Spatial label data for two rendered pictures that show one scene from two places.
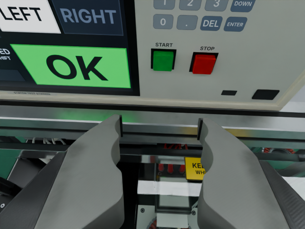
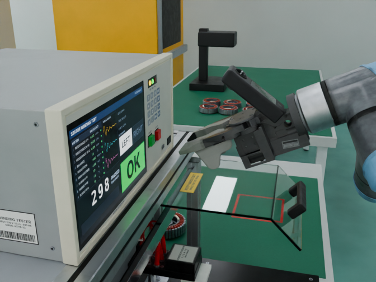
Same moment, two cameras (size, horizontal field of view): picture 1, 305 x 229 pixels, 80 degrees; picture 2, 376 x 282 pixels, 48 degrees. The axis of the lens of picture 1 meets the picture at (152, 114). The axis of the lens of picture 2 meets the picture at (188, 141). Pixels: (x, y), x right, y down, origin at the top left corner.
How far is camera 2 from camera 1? 70 cm
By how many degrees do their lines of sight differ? 66
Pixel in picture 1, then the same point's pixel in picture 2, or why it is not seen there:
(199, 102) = (159, 159)
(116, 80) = (141, 164)
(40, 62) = (125, 170)
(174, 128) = (168, 174)
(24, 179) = not seen: outside the picture
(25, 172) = not seen: outside the picture
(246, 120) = (174, 154)
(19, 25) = (124, 149)
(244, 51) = (161, 122)
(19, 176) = not seen: outside the picture
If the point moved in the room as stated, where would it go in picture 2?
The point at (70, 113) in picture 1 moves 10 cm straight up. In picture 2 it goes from (141, 200) to (139, 144)
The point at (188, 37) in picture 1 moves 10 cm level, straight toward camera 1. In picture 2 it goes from (153, 125) to (202, 132)
